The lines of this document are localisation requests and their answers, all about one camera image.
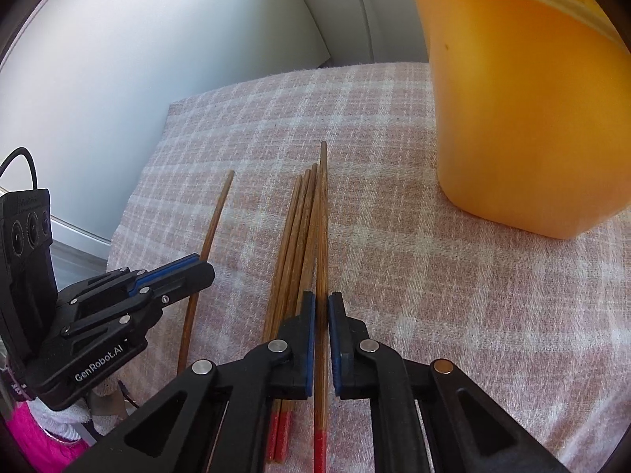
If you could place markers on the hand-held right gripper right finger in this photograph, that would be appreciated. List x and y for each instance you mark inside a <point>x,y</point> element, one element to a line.
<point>337,345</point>

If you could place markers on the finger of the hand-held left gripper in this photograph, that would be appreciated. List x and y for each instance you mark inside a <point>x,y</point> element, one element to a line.
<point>192,278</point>
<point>162,270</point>

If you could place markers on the yellow plastic container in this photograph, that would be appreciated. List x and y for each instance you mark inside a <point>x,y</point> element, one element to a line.
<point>517,108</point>

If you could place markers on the pink checked cloth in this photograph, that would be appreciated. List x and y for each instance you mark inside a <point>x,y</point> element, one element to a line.
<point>443,330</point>

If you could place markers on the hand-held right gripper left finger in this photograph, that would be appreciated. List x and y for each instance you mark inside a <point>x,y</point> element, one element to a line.
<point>308,345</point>

